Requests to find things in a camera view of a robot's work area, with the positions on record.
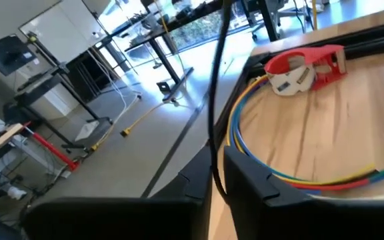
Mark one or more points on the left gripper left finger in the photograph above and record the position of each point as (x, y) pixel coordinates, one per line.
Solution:
(128, 220)

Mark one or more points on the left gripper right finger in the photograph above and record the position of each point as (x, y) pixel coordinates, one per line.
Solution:
(295, 220)

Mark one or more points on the red floor bar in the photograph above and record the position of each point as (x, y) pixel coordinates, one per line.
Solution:
(52, 148)

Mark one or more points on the black stand base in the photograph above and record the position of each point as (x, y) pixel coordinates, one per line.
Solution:
(175, 83)

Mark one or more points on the black monitor cart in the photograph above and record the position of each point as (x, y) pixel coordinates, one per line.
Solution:
(45, 86)

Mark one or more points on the red tape dispenser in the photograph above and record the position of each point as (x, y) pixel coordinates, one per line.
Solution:
(325, 58)

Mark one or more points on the whiteboard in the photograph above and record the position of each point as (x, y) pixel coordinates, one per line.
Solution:
(62, 33)

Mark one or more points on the black monitor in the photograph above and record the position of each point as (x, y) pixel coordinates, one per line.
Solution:
(5, 55)

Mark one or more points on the office chair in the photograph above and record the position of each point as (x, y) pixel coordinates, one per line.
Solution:
(278, 13)

